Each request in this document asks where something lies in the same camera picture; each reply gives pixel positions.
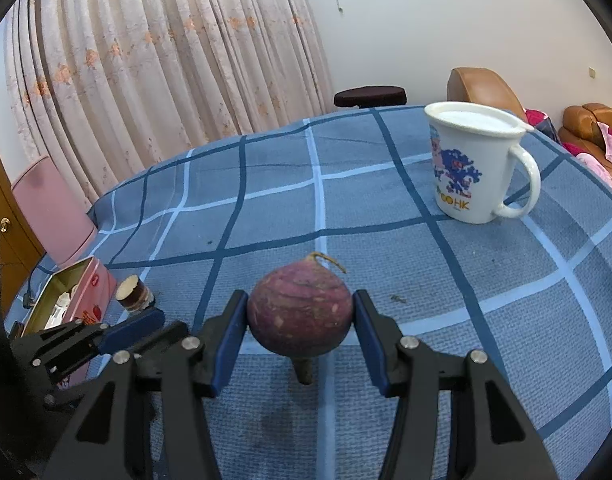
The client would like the pink metal tin box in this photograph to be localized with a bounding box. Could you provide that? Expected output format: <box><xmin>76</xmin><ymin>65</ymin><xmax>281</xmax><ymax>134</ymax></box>
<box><xmin>10</xmin><ymin>257</ymin><xmax>117</xmax><ymax>406</ymax></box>

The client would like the white cartoon mug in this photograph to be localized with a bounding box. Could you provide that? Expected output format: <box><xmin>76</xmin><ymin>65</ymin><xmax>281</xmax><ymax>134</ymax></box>
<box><xmin>424</xmin><ymin>101</ymin><xmax>541</xmax><ymax>224</ymax></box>

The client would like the dark round stool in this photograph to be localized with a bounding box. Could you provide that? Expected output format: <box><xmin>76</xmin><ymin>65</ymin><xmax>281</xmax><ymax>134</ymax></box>
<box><xmin>333</xmin><ymin>86</ymin><xmax>407</xmax><ymax>108</ymax></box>

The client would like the brown leather sofa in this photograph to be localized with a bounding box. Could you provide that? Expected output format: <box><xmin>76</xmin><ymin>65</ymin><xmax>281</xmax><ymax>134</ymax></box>
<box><xmin>558</xmin><ymin>103</ymin><xmax>612</xmax><ymax>178</ymax></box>

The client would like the wooden door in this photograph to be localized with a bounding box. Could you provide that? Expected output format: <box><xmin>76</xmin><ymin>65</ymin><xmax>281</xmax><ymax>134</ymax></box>
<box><xmin>0</xmin><ymin>159</ymin><xmax>44</xmax><ymax>315</ymax></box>

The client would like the floral beige curtain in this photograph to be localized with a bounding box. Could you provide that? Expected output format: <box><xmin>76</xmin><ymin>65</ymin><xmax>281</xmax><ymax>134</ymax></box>
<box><xmin>3</xmin><ymin>0</ymin><xmax>332</xmax><ymax>207</ymax></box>

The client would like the sandwich cookie stack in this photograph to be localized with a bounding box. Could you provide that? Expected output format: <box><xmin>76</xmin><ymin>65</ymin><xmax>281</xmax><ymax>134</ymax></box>
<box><xmin>115</xmin><ymin>274</ymin><xmax>156</xmax><ymax>315</ymax></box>

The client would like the black power cable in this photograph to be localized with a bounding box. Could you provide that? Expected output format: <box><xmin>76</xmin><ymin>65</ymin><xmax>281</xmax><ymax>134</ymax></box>
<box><xmin>20</xmin><ymin>263</ymin><xmax>54</xmax><ymax>309</ymax></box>

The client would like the printed paper leaflet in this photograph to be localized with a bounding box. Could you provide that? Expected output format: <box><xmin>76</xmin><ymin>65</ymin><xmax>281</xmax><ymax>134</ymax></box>
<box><xmin>44</xmin><ymin>285</ymin><xmax>78</xmax><ymax>330</ymax></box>

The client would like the purple round turnip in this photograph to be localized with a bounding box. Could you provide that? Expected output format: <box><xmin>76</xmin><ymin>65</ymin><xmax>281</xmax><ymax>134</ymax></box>
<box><xmin>247</xmin><ymin>252</ymin><xmax>353</xmax><ymax>386</ymax></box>

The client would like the blue plaid tablecloth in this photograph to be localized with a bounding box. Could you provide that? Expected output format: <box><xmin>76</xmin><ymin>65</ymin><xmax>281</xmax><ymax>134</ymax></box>
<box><xmin>88</xmin><ymin>106</ymin><xmax>612</xmax><ymax>479</ymax></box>

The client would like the brown leather armchair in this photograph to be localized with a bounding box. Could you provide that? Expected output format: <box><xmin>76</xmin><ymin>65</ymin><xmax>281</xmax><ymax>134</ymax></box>
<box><xmin>446</xmin><ymin>67</ymin><xmax>527</xmax><ymax>122</ymax></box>

